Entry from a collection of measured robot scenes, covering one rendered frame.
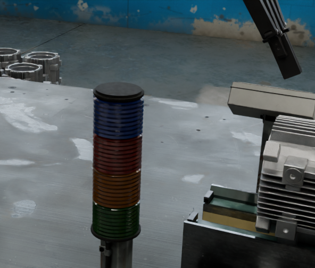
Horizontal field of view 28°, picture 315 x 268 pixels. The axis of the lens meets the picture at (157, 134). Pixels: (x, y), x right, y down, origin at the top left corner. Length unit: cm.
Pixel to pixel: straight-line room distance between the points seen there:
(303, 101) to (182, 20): 558
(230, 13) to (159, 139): 500
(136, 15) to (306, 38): 180
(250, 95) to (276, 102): 5
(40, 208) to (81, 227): 12
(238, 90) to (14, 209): 52
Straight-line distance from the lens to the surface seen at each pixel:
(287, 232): 98
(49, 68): 350
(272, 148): 96
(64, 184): 146
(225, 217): 114
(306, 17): 659
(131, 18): 694
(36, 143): 169
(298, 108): 125
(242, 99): 126
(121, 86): 75
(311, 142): 98
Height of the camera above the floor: 144
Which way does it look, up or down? 21 degrees down
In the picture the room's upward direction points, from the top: 3 degrees clockwise
